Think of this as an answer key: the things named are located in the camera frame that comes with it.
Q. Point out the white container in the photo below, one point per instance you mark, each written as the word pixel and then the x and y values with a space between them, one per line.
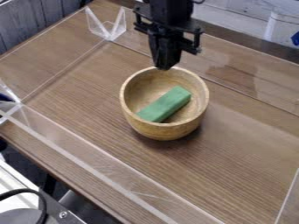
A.
pixel 282 29

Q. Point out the brown wooden bowl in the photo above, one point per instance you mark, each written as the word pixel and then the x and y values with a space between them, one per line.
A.
pixel 144 87

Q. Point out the clear acrylic corner bracket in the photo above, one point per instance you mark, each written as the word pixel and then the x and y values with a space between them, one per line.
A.
pixel 107 30

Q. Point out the grey metal clamp plate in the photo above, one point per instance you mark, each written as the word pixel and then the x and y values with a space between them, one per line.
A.
pixel 62 210

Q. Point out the green rectangular block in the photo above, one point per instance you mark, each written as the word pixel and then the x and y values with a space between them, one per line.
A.
pixel 166 105

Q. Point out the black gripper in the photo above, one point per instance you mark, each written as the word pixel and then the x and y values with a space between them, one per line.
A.
pixel 174 31

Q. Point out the clear acrylic barrier wall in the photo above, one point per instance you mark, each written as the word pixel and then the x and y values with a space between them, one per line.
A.
pixel 223 174

